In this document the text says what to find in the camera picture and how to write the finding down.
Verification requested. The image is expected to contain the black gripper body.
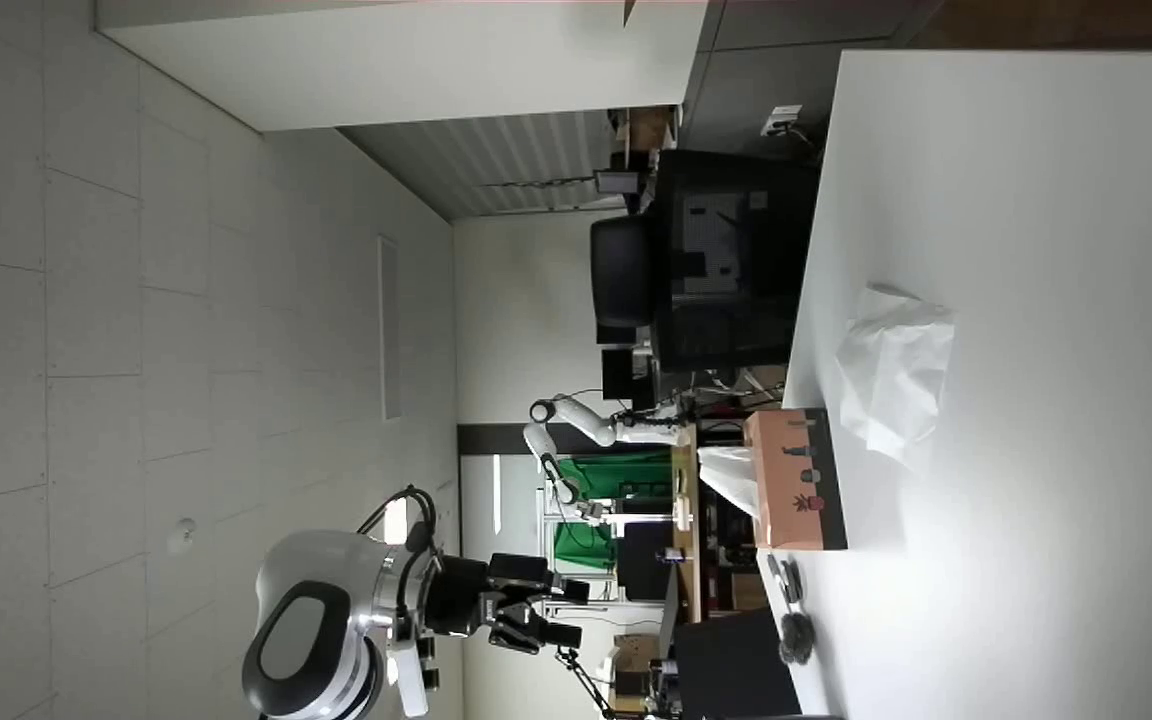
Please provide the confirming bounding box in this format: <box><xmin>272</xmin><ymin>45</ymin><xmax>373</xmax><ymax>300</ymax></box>
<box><xmin>486</xmin><ymin>546</ymin><xmax>570</xmax><ymax>656</ymax></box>

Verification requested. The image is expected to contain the black box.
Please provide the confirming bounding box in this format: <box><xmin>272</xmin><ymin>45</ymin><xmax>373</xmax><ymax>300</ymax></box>
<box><xmin>669</xmin><ymin>608</ymin><xmax>806</xmax><ymax>720</ymax></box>

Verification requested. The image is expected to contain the orange cardboard tissue box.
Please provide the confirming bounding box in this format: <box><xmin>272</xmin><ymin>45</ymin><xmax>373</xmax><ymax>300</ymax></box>
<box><xmin>740</xmin><ymin>403</ymin><xmax>852</xmax><ymax>556</ymax></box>

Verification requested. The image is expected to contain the crumpled white serviette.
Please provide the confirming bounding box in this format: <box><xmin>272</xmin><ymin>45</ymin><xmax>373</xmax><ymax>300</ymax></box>
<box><xmin>829</xmin><ymin>281</ymin><xmax>961</xmax><ymax>468</ymax></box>

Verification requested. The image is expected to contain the small black round object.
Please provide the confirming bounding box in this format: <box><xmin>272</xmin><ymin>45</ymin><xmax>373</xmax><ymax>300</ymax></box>
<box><xmin>774</xmin><ymin>608</ymin><xmax>822</xmax><ymax>668</ymax></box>

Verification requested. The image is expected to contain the black office chair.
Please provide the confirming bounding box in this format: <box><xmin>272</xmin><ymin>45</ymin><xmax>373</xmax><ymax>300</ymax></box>
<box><xmin>587</xmin><ymin>211</ymin><xmax>669</xmax><ymax>350</ymax></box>

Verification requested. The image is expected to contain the black monitor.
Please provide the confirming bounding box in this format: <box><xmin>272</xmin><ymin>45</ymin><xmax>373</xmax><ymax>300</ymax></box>
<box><xmin>652</xmin><ymin>143</ymin><xmax>822</xmax><ymax>374</ymax></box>

